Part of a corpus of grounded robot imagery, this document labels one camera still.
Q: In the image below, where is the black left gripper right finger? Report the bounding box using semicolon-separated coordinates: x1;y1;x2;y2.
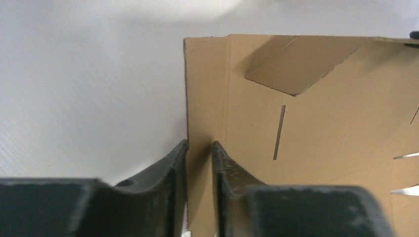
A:
210;141;395;237

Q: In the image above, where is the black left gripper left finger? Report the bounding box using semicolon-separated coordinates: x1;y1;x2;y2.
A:
0;140;189;237

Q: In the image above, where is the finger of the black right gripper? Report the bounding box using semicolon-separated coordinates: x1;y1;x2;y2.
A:
404;31;419;47

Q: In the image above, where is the brown cardboard box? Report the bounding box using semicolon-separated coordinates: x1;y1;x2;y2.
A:
184;35;419;237

